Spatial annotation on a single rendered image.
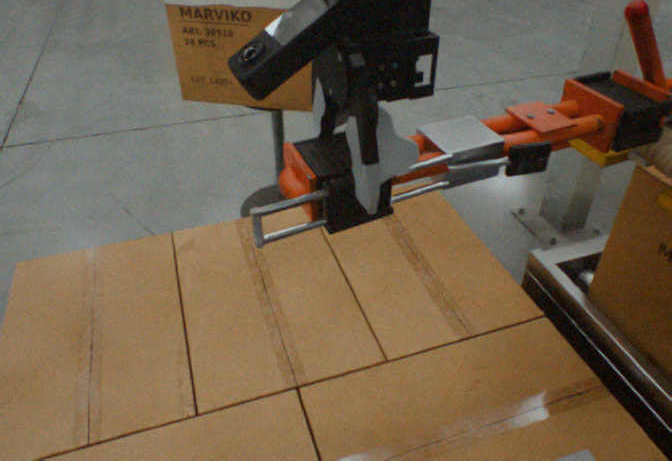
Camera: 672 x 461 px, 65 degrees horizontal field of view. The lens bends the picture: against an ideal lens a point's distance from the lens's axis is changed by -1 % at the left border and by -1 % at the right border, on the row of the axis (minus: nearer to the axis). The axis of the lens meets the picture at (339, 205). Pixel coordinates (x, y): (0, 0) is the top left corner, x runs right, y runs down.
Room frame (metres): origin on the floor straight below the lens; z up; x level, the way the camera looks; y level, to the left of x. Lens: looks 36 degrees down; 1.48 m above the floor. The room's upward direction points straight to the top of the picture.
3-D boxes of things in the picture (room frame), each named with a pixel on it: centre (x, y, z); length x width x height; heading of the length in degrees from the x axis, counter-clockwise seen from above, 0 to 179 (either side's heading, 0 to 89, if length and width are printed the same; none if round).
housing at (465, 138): (0.49, -0.12, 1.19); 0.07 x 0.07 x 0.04; 23
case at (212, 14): (1.98, 0.25, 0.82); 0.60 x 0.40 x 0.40; 78
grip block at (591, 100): (0.57, -0.32, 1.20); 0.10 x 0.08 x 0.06; 23
